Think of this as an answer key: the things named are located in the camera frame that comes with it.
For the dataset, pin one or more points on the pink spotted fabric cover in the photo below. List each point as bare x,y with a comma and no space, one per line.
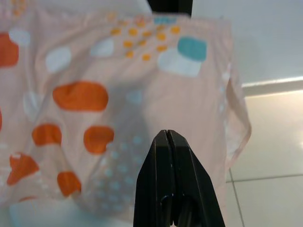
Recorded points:
78,99

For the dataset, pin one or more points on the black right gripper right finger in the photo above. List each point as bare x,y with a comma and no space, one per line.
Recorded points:
194,189

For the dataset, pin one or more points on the black furniture piece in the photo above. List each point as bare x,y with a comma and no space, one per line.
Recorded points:
169,7

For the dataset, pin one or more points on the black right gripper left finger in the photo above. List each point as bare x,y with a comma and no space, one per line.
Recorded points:
154,179

